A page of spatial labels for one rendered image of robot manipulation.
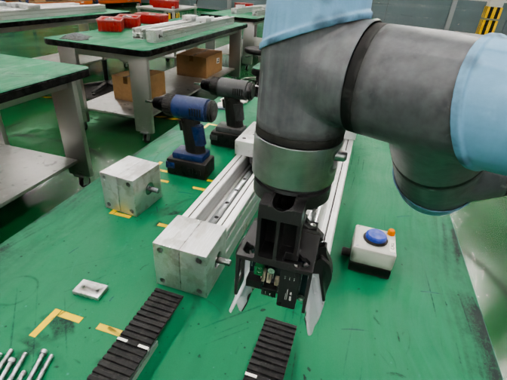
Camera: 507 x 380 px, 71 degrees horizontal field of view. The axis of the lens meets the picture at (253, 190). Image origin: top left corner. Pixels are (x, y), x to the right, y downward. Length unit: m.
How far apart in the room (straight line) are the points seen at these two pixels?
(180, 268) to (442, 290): 0.49
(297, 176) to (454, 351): 0.48
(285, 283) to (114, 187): 0.59
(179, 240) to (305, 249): 0.33
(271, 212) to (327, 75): 0.12
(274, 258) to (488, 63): 0.21
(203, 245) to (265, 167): 0.34
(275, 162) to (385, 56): 0.11
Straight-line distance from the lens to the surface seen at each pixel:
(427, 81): 0.23
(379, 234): 0.74
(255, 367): 0.54
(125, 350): 0.57
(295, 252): 0.33
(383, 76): 0.23
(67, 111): 2.39
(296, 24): 0.25
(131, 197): 0.84
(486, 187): 0.36
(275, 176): 0.29
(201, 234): 0.63
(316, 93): 0.25
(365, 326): 0.66
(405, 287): 0.76
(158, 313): 0.60
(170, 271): 0.65
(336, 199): 0.80
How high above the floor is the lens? 1.27
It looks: 31 degrees down
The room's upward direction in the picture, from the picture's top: 4 degrees clockwise
